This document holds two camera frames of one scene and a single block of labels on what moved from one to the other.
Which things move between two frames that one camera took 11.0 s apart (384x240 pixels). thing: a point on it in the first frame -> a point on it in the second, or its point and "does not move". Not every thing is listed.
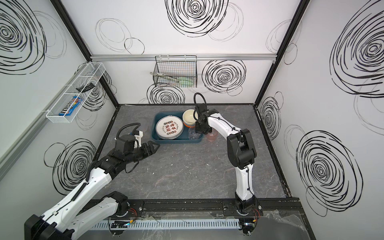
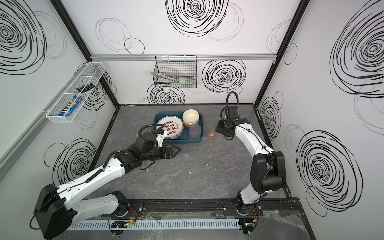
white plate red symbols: (169, 127) does not move
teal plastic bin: (184, 138) does not move
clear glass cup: (192, 135) does not move
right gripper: (202, 127) -> (224, 130)
